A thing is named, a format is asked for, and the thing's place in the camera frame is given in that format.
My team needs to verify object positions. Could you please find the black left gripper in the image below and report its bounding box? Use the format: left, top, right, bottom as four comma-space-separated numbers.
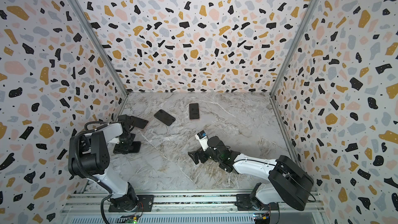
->
114, 133, 134, 153

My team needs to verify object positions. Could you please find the purple phone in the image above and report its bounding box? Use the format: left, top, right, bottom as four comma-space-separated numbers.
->
129, 116, 149, 129

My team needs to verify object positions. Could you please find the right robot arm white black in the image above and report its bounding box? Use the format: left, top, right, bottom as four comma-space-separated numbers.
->
188, 131, 314, 211

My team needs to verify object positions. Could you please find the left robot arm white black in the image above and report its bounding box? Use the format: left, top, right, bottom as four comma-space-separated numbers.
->
68, 115, 148, 212

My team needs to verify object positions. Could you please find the phone in pink case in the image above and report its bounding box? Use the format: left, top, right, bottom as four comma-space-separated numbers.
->
189, 103, 200, 120

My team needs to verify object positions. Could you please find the phone in black case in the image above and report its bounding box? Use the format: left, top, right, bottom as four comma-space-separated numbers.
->
154, 110, 176, 126

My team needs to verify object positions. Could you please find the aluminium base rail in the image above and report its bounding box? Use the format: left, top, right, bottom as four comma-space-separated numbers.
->
59, 190, 329, 224

